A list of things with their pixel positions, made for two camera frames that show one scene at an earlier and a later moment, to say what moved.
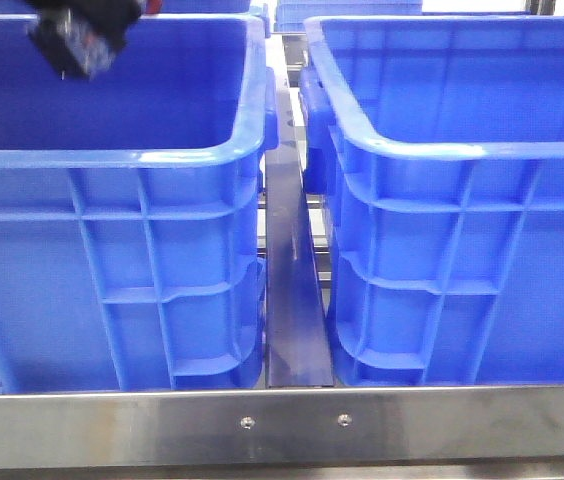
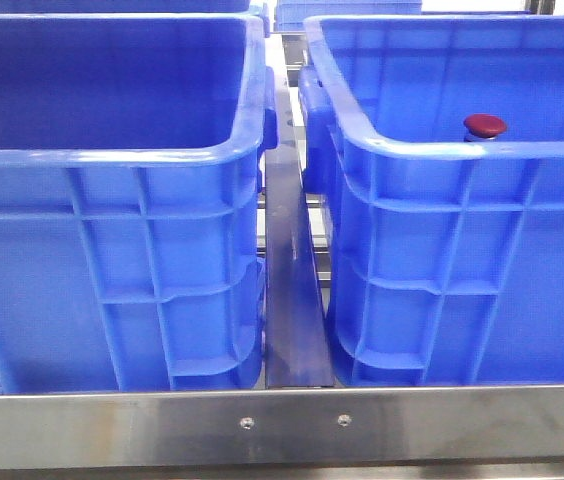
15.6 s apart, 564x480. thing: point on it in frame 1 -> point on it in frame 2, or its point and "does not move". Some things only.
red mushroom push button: (81, 37) -> (482, 126)
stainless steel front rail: (288, 426) does not move
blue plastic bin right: (462, 157) does not move
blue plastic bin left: (113, 226) does not move
